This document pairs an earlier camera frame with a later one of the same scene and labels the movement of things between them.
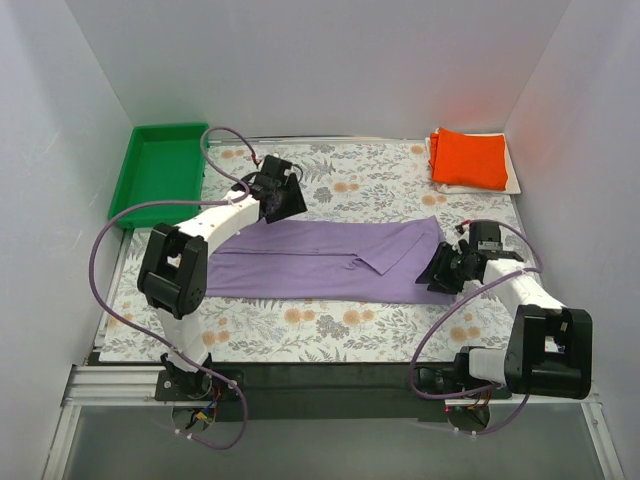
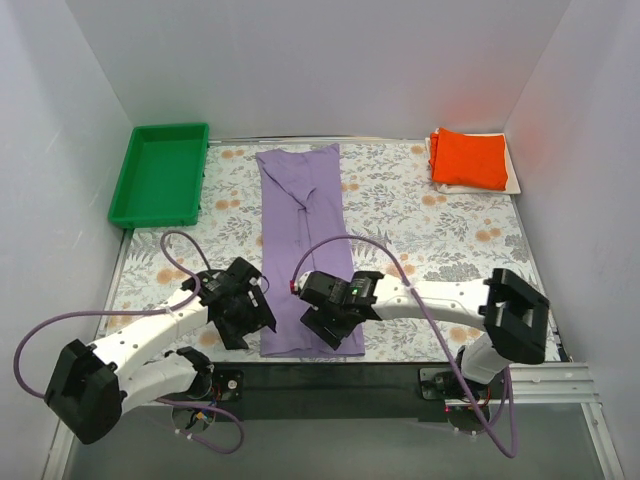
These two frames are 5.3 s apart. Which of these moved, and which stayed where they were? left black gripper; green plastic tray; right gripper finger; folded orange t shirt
Moved: right gripper finger; left black gripper
Stayed: green plastic tray; folded orange t shirt
